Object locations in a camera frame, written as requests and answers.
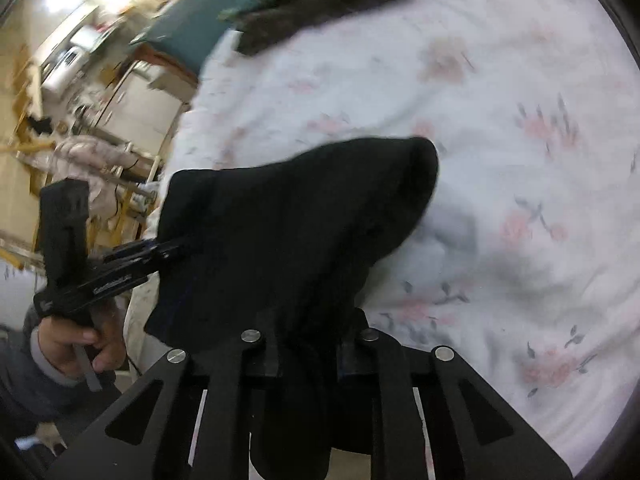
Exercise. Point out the yellow wooden rack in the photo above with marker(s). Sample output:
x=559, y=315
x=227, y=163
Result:
x=124, y=210

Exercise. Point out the black shorts pants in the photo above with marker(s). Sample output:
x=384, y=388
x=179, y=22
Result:
x=280, y=240

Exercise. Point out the white cabinet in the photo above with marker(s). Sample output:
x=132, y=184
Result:
x=145, y=105

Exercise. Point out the bed with white floral sheet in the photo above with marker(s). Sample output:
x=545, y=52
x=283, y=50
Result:
x=500, y=110

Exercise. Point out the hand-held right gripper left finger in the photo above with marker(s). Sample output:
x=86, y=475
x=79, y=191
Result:
x=230, y=385

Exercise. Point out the folded camouflage pants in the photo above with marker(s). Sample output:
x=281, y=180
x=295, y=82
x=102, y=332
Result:
x=340, y=5

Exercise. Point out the teal padded board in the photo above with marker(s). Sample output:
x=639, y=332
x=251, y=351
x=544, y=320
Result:
x=195, y=30

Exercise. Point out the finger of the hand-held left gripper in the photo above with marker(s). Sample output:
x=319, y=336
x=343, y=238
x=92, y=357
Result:
x=167, y=254
x=132, y=251

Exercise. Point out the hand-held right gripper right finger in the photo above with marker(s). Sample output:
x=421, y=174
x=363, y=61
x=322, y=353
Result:
x=395, y=400

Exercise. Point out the person's left hand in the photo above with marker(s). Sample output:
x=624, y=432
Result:
x=65, y=345

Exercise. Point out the person's left forearm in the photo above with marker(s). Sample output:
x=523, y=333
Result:
x=25, y=390

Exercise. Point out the pink puffer jacket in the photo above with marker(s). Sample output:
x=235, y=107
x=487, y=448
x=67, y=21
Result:
x=95, y=155

